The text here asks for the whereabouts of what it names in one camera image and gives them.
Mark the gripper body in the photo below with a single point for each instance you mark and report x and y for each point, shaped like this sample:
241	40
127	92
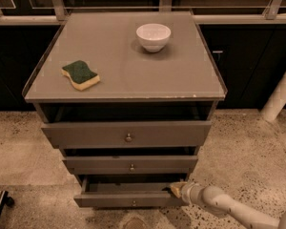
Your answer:
188	191

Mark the grey bottom drawer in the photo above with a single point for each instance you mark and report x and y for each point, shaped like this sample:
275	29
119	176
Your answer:
126	191

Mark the grey drawer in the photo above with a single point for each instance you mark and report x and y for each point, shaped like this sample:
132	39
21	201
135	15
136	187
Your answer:
68	135
126	191
132	165

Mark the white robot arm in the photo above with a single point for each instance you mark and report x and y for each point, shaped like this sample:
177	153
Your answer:
214	200

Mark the grey top drawer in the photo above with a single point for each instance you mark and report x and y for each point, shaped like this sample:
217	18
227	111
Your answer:
68	135

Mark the grey middle drawer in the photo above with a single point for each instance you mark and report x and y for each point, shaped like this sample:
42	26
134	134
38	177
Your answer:
132	165

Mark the grey drawer cabinet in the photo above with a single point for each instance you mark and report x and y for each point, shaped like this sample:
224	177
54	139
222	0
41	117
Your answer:
178	83

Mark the green and yellow sponge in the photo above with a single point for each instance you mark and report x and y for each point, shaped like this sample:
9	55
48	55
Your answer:
80	75

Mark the dark background cabinet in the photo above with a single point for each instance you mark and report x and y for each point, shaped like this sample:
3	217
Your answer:
251	60

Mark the white diagonal pole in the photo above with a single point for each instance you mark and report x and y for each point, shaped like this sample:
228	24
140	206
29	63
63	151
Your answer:
276	101

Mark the white ceramic bowl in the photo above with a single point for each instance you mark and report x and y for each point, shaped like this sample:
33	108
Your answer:
153	37

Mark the black caster base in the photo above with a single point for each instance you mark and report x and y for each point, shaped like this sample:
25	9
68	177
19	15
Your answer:
5	200

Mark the metal railing frame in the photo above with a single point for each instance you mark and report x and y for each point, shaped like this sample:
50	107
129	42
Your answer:
52	12

